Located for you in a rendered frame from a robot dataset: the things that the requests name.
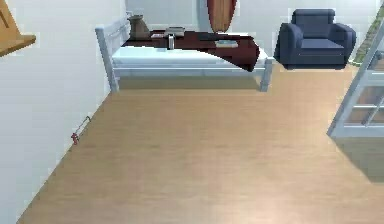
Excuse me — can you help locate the dark red blanket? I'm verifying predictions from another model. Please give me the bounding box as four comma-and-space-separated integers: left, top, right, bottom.
121, 29, 261, 73

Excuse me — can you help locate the grey flat book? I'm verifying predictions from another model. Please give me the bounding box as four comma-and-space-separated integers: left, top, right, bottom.
214, 39, 240, 49

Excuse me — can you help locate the brown pillow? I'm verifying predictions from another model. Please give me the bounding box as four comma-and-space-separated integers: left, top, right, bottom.
127, 14, 152, 40

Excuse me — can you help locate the dark blue armchair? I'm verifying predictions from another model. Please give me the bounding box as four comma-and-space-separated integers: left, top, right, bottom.
273, 8, 358, 70

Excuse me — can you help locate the light wooden shelf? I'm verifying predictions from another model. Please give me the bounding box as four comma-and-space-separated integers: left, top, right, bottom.
0, 5, 37, 58

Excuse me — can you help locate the white frame bed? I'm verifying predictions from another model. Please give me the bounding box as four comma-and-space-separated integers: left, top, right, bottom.
94, 18, 275, 94

